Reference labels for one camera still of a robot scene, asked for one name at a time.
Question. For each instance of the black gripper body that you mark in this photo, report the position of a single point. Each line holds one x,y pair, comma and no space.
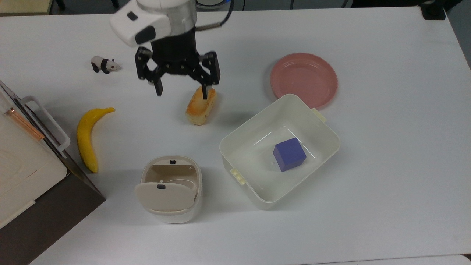
176,55

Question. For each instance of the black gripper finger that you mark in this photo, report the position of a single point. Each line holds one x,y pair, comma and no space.
210,71
145,70

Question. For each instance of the black and white panda figurine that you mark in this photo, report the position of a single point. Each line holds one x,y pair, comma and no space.
105,65

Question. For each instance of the blue cube block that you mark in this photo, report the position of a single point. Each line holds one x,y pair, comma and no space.
289,154

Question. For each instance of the beige flip-lid trash can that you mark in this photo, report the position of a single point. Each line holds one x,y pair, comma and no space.
167,197

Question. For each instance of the black table clamp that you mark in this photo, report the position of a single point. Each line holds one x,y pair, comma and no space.
433,11

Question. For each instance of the wooden desk top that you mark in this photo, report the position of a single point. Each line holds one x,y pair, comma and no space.
22,5

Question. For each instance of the golden brown bread loaf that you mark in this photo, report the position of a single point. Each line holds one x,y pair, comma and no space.
198,110

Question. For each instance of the white plastic storage bin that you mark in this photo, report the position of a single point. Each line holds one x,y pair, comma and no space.
250,162

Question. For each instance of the yellow banana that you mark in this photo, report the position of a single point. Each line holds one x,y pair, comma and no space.
86,141

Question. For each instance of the pink round plate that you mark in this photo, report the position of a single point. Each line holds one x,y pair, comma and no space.
303,79

